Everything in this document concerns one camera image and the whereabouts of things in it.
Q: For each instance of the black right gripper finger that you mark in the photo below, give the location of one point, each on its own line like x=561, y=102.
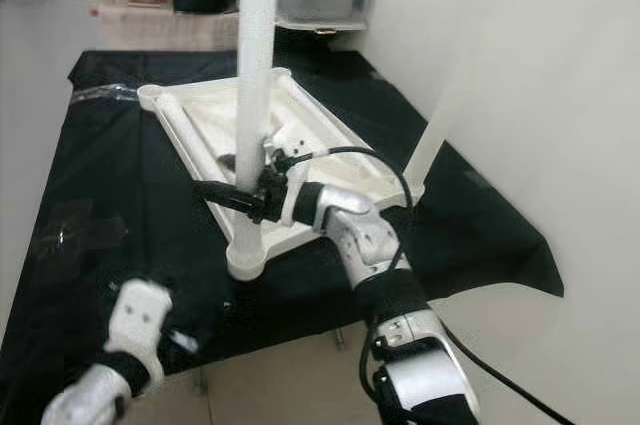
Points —
x=228, y=199
x=228, y=160

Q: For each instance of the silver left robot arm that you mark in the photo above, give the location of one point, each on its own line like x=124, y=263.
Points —
x=85, y=403

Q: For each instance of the cream plastic children table top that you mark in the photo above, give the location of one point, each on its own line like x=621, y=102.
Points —
x=345, y=150

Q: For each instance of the clear tape strip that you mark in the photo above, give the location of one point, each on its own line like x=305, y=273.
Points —
x=105, y=93

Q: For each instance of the clear tape patch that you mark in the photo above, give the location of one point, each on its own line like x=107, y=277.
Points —
x=90, y=230

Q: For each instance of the beige patterned cloth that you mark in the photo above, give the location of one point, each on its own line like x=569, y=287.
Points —
x=160, y=27

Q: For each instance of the black metal wok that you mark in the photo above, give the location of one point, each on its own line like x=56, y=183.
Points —
x=320, y=35

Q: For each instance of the black tablecloth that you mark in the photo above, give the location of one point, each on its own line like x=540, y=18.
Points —
x=460, y=245

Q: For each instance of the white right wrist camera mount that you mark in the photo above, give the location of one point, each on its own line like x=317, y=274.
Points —
x=287, y=157

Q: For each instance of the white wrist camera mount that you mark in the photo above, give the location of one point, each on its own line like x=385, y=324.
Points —
x=287, y=157
x=138, y=315

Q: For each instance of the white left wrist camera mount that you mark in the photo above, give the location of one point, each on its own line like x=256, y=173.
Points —
x=138, y=315

